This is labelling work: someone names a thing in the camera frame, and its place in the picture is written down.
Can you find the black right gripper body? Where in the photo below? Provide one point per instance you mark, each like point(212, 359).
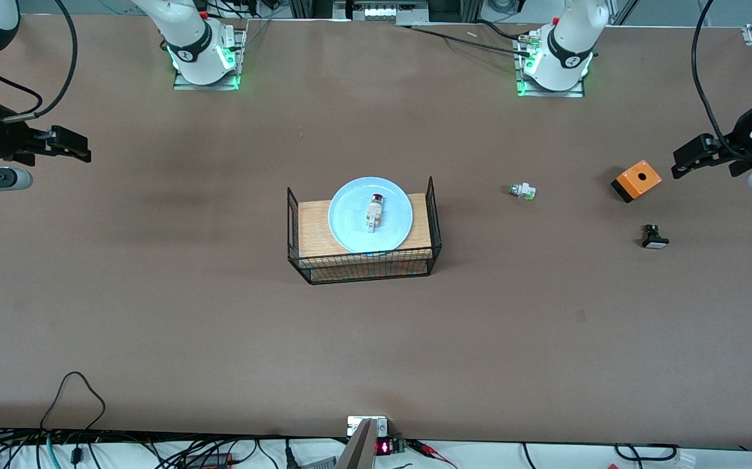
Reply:
point(10, 139)

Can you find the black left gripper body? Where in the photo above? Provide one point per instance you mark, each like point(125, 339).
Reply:
point(740, 138)

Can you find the light blue plate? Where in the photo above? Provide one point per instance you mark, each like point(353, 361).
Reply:
point(350, 221)

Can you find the red push button switch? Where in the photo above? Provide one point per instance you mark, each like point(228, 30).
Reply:
point(375, 213)

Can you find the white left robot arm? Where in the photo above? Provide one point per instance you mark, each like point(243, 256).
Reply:
point(568, 39)

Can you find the black push button white cap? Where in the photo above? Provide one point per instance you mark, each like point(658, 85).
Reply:
point(655, 242)

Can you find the wooden board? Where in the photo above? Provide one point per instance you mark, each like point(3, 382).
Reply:
point(314, 228)

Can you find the black power adapter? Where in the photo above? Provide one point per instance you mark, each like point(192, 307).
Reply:
point(210, 460)

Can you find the black equipment rack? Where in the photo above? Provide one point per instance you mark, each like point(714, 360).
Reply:
point(382, 10)

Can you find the red clip leads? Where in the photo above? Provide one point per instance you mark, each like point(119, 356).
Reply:
point(425, 447)

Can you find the red display circuit board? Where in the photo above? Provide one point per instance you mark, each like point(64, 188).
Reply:
point(384, 447)

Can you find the orange button enclosure box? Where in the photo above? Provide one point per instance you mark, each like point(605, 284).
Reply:
point(630, 183)

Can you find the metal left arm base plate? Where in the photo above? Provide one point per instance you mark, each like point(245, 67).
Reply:
point(549, 94)

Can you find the green push button switch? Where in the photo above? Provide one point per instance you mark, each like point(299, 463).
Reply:
point(523, 191)

